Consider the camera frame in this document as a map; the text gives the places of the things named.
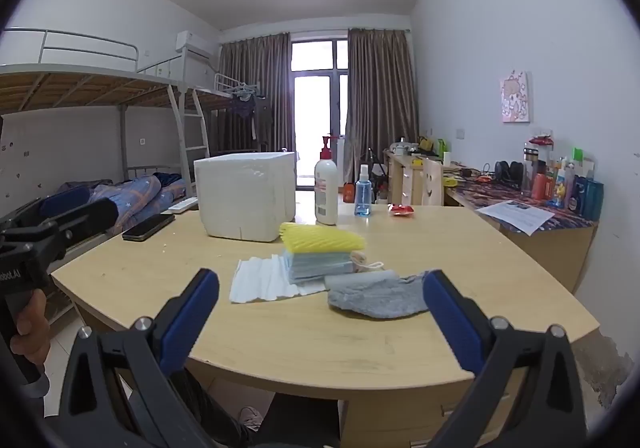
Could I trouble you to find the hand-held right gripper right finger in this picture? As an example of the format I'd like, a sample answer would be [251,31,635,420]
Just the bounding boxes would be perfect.
[422,269,588,448]

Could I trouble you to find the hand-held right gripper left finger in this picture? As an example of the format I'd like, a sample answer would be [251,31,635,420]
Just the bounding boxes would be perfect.
[60,268,221,448]

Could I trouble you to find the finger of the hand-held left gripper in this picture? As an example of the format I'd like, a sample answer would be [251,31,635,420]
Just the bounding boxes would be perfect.
[47,200,120,249]
[10,187,93,229]

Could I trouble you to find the grey sock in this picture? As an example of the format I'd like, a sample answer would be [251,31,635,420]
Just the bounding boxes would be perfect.
[327,270,432,320]

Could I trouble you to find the white tissue paper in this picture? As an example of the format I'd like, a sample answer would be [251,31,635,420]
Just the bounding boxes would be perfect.
[229,254,326,304]

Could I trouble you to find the white foam strip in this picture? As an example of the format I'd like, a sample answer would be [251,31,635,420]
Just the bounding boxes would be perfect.
[325,269,398,291]

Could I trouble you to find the white foam box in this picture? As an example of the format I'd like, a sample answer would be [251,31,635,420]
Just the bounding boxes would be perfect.
[194,151,297,243]

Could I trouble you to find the stack of blue face masks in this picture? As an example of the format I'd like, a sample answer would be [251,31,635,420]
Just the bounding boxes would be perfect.
[282,248,356,285]

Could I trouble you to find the yellow sponge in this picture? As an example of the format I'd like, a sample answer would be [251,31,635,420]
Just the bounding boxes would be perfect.
[279,222,367,251]

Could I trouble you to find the person's left hand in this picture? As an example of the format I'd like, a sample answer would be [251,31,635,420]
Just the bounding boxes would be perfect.
[9,288,52,371]

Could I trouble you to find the black phone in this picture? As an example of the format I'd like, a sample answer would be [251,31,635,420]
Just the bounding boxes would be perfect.
[122,213,176,242]

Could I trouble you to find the white remote control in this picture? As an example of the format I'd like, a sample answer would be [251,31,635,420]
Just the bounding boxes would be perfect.
[167,197,200,215]

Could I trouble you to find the grey metal bunk bed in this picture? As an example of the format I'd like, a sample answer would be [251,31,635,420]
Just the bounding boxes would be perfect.
[192,73,281,156]
[0,28,211,344]

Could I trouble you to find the grey shoe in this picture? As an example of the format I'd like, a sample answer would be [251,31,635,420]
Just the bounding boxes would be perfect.
[239,406,263,431]

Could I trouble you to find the desk with patterned cover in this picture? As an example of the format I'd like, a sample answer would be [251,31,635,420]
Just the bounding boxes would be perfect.
[442,168,601,294]

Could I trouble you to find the printed paper sheet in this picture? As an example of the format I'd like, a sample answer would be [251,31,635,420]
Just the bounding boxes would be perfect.
[475,199,556,235]

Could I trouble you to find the wooden smiley face chair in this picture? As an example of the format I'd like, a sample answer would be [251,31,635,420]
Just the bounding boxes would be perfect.
[421,157,444,207]

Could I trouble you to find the blue spray bottle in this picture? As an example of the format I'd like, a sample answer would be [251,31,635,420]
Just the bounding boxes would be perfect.
[354,164,374,216]

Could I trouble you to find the light wooden desk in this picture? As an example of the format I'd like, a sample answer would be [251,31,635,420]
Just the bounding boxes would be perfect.
[384,150,451,206]

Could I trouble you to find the person's leg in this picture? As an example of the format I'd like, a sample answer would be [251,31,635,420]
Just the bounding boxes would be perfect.
[172,368,341,448]

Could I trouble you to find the black headphones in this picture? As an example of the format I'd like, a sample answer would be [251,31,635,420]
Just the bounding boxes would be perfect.
[494,160,524,189]

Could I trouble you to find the clear tumbler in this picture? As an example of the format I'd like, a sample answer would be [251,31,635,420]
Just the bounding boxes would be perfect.
[522,143,540,194]

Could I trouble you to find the white lotion pump bottle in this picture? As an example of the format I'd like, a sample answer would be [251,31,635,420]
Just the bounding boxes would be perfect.
[314,134,339,226]

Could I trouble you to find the hanging dark clothes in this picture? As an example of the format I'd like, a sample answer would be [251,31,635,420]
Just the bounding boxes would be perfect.
[230,93,273,154]

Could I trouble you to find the white air conditioner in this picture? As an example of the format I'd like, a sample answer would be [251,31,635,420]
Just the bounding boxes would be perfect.
[175,31,220,60]

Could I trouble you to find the brown curtain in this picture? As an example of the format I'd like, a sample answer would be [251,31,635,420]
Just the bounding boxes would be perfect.
[346,28,420,184]
[218,33,292,154]

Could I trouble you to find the glass balcony door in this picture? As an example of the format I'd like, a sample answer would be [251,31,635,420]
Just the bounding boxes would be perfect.
[290,39,349,189]

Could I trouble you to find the beige cord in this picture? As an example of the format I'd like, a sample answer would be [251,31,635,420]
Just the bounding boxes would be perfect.
[350,250,385,274]

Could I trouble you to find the pink wall poster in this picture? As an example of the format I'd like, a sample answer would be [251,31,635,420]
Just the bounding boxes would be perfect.
[499,69,531,124]

